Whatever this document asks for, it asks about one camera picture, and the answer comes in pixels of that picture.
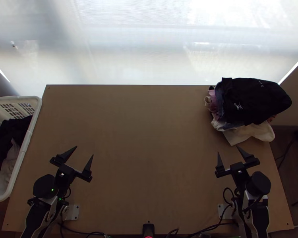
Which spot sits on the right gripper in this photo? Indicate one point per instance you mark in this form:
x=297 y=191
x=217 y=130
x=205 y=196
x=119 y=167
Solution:
x=241 y=181

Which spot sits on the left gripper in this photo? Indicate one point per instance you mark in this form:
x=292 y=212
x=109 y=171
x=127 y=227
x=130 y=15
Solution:
x=77 y=174

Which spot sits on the black t-shirt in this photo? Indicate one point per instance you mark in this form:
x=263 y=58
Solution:
x=255 y=101

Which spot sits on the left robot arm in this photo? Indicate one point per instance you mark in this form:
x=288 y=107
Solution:
x=43 y=186

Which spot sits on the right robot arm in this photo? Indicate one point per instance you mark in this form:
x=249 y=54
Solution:
x=259 y=184

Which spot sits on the heap of clothes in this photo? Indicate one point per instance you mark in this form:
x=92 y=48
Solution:
x=11 y=133
x=241 y=135

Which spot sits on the white laundry basket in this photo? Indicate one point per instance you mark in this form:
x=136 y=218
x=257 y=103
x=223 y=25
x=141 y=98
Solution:
x=33 y=116

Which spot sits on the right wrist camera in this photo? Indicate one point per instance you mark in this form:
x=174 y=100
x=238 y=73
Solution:
x=239 y=168

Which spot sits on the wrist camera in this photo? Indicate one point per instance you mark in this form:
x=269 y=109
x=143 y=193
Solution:
x=65 y=171
x=239 y=168

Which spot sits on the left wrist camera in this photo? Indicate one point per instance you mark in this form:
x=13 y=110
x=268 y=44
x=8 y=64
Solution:
x=65 y=171

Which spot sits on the black camera stand post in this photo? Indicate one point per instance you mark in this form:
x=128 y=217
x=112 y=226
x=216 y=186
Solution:
x=148 y=230

